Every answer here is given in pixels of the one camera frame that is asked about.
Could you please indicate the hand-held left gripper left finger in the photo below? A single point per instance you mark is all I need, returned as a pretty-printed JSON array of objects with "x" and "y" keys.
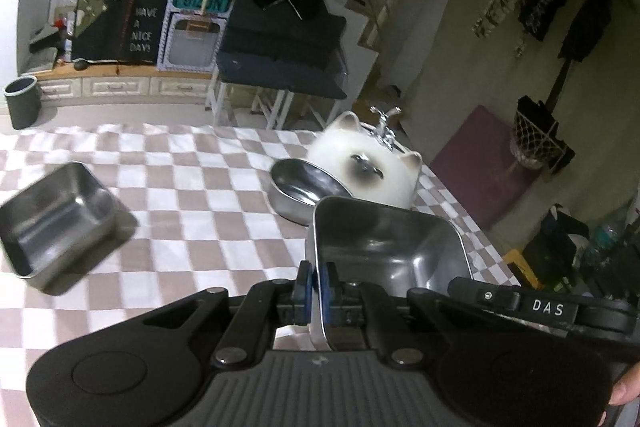
[{"x": 303, "y": 294}]

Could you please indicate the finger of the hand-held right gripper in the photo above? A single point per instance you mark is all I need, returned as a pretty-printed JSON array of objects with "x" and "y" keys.
[{"x": 500, "y": 297}]

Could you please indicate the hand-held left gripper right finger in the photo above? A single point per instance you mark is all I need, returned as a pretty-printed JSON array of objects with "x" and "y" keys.
[{"x": 327, "y": 296}]

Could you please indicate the rectangular steel tray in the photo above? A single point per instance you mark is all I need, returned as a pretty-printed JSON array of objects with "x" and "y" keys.
[
  {"x": 390, "y": 247},
  {"x": 55, "y": 217}
]

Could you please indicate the round steel bowl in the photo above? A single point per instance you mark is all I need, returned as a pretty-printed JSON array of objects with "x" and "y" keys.
[{"x": 300, "y": 192}]

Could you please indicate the person's right hand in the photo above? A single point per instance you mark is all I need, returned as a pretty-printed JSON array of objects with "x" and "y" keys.
[{"x": 627, "y": 389}]

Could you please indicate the yellow stool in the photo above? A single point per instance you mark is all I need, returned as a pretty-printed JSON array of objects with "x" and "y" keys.
[{"x": 522, "y": 267}]

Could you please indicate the dark bag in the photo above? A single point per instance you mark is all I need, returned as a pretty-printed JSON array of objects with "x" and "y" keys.
[{"x": 557, "y": 247}]

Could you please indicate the checkered tablecloth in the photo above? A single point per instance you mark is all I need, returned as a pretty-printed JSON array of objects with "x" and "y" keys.
[{"x": 200, "y": 207}]

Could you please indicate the purple floor mat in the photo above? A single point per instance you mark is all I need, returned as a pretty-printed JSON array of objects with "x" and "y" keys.
[{"x": 485, "y": 157}]

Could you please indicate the cat-shaped ceramic dispenser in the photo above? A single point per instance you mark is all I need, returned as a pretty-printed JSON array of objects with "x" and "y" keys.
[{"x": 335, "y": 149}]

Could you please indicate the basketball hoop with net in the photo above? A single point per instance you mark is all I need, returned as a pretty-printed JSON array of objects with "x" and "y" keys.
[{"x": 532, "y": 142}]

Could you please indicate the cream drawer cabinet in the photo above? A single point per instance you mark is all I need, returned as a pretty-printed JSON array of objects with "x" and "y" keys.
[{"x": 125, "y": 86}]

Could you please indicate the white framed oven picture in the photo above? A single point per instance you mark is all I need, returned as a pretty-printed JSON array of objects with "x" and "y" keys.
[{"x": 192, "y": 39}]

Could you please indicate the hanging black jacket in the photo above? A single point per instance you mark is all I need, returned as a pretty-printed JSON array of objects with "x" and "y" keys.
[{"x": 587, "y": 22}]

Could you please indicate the black lettered sign board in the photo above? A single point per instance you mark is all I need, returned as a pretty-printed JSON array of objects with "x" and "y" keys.
[{"x": 140, "y": 32}]

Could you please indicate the teal plate sign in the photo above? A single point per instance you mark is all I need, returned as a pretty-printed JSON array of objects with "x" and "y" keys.
[{"x": 200, "y": 1}]

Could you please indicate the dark round trash bin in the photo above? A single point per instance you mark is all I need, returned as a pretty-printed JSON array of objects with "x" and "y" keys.
[{"x": 22, "y": 104}]

